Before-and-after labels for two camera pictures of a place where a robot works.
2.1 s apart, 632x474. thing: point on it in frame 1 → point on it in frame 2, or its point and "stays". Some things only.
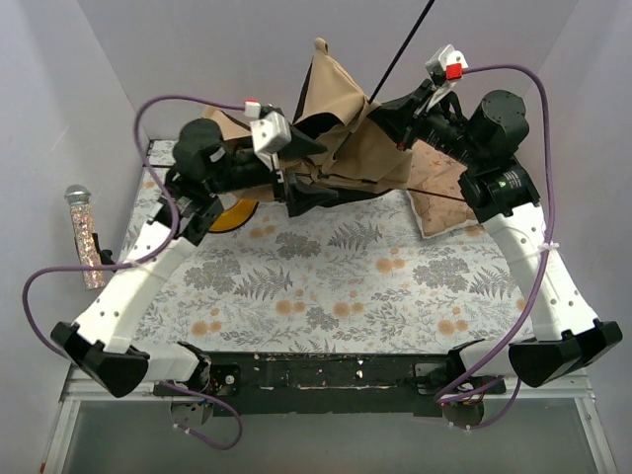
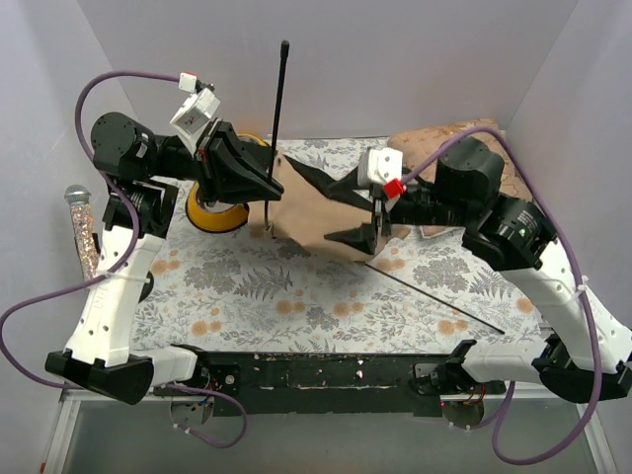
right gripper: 412,118 → 378,212
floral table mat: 347,275 stays
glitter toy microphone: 79,197 stays
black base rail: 337,383 stays
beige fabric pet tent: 363,149 → 303,207
